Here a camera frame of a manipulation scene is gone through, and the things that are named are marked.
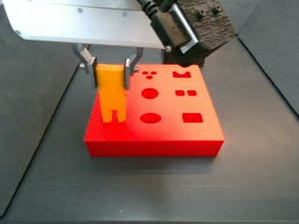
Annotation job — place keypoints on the red insertion block with holes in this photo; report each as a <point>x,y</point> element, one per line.
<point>171,118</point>

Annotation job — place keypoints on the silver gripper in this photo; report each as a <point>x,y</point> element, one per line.
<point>99,22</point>

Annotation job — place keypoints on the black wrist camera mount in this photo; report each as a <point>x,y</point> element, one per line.
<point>211,29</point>

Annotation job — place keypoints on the yellow two-pronged peg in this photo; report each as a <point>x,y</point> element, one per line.
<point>113,94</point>

